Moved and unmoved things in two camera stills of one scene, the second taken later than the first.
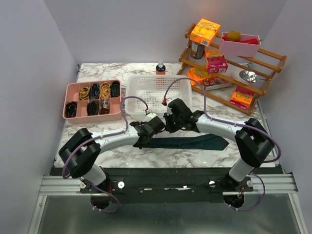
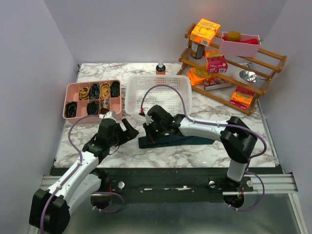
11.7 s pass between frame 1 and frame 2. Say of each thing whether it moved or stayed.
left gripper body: moved
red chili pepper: stayed
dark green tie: moved
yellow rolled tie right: stayed
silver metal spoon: stayed
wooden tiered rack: stayed
